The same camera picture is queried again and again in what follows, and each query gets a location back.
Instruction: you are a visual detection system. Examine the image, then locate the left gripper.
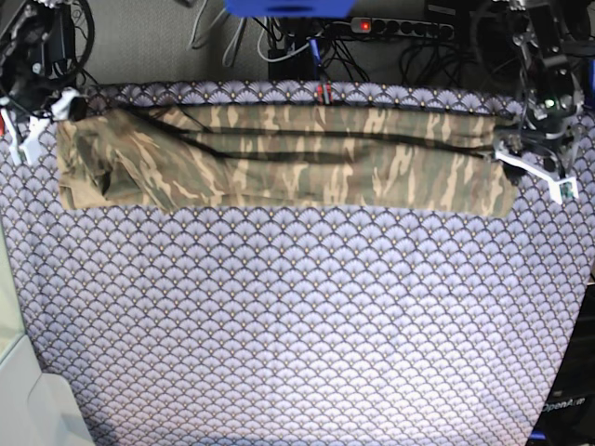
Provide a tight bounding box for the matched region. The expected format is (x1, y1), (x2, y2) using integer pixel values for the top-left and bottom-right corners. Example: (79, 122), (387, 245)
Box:
(494, 92), (584, 203)

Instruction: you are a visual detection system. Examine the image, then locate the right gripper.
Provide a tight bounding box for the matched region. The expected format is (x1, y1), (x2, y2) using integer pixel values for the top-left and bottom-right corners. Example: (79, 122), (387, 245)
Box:
(1, 64), (82, 165)

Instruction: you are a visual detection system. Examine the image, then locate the camouflage T-shirt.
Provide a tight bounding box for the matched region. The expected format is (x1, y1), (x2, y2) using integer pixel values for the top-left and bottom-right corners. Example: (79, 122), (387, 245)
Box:
(56, 104), (518, 217)

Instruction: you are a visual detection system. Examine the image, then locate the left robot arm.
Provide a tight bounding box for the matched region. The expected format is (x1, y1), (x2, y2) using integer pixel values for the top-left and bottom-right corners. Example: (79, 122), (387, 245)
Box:
(493, 1), (584, 204)

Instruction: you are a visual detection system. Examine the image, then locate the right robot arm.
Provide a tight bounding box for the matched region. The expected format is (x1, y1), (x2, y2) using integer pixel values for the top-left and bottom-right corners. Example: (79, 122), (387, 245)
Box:
(1, 1), (96, 165)

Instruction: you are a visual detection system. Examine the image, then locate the black power strip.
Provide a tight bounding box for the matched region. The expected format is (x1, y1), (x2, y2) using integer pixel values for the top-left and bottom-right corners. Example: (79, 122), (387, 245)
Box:
(350, 17), (455, 41)

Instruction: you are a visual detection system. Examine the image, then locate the red black clamp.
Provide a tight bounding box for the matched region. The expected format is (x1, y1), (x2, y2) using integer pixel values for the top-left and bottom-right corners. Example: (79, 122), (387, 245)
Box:
(316, 82), (333, 105)

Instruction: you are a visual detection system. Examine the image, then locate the black box under table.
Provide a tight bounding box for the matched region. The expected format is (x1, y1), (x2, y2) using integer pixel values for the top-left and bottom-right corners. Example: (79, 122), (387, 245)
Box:
(268, 49), (317, 81)

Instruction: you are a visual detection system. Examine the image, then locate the black OpenArm case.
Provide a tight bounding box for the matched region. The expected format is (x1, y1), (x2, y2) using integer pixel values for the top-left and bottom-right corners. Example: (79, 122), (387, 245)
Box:
(527, 284), (594, 445)

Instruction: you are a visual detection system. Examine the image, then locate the purple fan-pattern tablecloth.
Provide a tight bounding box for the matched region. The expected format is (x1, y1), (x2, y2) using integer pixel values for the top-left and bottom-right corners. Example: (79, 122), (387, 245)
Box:
(0, 79), (595, 446)

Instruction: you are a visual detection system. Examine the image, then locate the white plastic bin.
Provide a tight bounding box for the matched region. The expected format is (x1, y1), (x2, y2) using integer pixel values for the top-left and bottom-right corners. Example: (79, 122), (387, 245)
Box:
(1, 241), (94, 445)

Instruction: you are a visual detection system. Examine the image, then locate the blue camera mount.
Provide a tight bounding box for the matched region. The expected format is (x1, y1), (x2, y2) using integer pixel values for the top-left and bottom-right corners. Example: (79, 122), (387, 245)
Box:
(225, 0), (355, 18)

